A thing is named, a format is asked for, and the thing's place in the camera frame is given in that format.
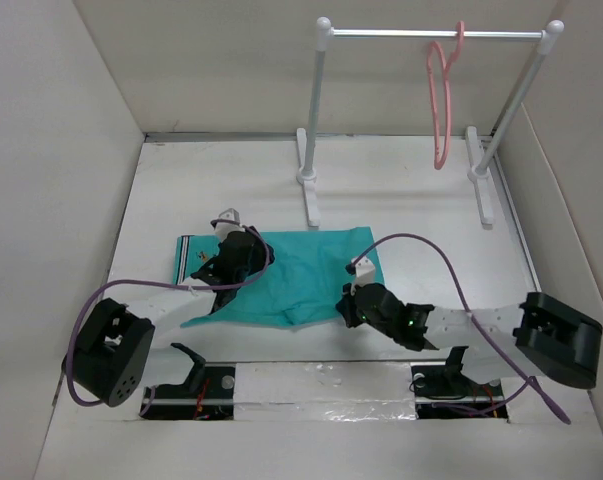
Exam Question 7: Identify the teal trousers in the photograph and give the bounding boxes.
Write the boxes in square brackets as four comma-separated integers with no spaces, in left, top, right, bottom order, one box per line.
[181,226,373,328]

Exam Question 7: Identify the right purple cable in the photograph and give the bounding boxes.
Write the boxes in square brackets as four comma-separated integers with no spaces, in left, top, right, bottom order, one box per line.
[348,232,572,425]

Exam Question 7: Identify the white metal clothes rack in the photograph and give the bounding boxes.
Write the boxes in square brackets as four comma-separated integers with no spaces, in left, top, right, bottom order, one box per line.
[295,16,566,229]

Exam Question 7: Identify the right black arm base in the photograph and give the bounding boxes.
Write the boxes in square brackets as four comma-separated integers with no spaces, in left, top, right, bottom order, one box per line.
[409,365,508,420]

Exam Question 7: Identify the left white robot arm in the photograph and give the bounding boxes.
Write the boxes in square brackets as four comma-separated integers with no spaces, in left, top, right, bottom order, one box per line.
[62,226,275,407]

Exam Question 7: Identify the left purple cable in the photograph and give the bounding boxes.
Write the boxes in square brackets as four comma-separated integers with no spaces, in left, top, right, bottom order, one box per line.
[63,225,275,406]

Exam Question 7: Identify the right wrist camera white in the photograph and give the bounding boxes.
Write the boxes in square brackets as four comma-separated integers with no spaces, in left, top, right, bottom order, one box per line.
[346,256,376,291]

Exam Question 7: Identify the purple cable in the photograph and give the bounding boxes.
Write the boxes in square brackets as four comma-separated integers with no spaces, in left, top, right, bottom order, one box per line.
[63,225,275,406]
[348,232,572,425]

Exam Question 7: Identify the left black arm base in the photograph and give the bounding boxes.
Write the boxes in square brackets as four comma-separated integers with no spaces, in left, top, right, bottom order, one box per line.
[140,363,236,421]

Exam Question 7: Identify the pink plastic hanger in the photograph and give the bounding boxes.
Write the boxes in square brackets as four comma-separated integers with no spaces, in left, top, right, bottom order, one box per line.
[426,19,466,171]

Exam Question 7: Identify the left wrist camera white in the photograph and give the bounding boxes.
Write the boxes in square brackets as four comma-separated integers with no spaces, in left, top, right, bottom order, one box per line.
[211,208,244,242]

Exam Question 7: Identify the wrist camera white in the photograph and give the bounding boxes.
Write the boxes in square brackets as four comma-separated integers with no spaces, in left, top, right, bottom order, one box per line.
[211,208,244,242]
[346,256,376,291]

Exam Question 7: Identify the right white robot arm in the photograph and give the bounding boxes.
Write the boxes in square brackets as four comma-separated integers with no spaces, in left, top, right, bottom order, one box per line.
[336,283,603,394]

